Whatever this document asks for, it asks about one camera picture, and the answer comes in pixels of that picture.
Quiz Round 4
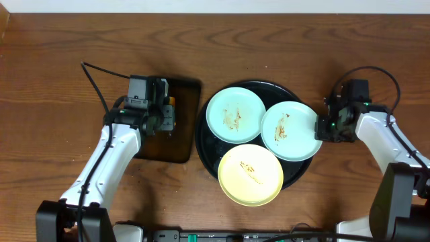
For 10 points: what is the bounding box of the black rectangular water tray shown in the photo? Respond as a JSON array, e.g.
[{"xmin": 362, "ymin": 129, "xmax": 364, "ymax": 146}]
[{"xmin": 134, "ymin": 77, "xmax": 202, "ymax": 164}]

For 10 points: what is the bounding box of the orange green scrub sponge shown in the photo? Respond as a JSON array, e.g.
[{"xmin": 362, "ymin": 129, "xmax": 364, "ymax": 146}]
[{"xmin": 169, "ymin": 97, "xmax": 175, "ymax": 106}]

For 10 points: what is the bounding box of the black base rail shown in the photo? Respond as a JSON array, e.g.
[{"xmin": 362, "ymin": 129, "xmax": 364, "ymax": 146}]
[{"xmin": 147, "ymin": 229, "xmax": 340, "ymax": 242}]

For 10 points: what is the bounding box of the mint green plate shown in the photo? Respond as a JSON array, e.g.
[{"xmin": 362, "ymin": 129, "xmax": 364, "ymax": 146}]
[
  {"xmin": 261, "ymin": 101, "xmax": 323, "ymax": 162},
  {"xmin": 205, "ymin": 87, "xmax": 266, "ymax": 144}
]

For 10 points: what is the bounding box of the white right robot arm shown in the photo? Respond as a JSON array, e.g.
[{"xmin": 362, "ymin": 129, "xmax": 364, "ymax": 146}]
[{"xmin": 315, "ymin": 96, "xmax": 429, "ymax": 241}]

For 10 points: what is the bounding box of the yellow plate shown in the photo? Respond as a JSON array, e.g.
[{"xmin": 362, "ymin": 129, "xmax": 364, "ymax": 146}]
[{"xmin": 218, "ymin": 144, "xmax": 284, "ymax": 206}]

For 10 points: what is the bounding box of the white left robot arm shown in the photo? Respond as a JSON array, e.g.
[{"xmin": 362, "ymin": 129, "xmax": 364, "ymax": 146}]
[{"xmin": 36, "ymin": 75, "xmax": 175, "ymax": 241}]

